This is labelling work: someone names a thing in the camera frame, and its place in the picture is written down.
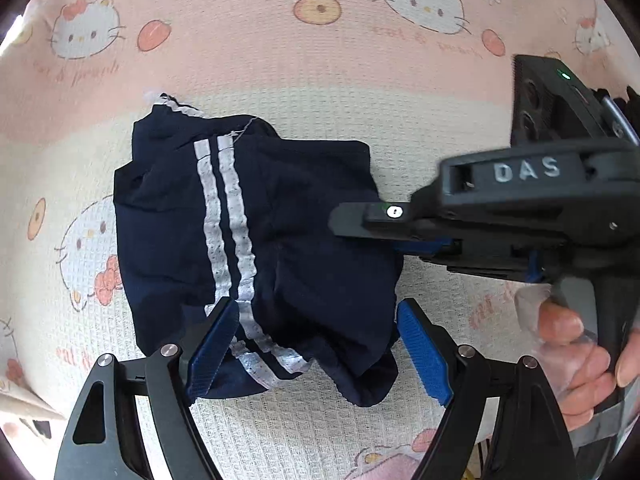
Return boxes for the person's right hand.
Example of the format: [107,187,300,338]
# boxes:
[537,299,640,417]

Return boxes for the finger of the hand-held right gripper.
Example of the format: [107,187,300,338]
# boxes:
[395,239,531,279]
[329,202,443,242]

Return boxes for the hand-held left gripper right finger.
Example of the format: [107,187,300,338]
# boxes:
[396,297,583,480]

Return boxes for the navy shorts with white stripes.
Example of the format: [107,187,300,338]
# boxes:
[114,91,405,407]

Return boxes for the beige cloth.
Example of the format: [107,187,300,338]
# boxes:
[0,384,67,423]

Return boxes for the pink cat print blanket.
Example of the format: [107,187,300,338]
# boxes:
[0,0,640,480]

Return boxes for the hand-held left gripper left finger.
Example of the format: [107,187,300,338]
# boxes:
[54,297,241,480]

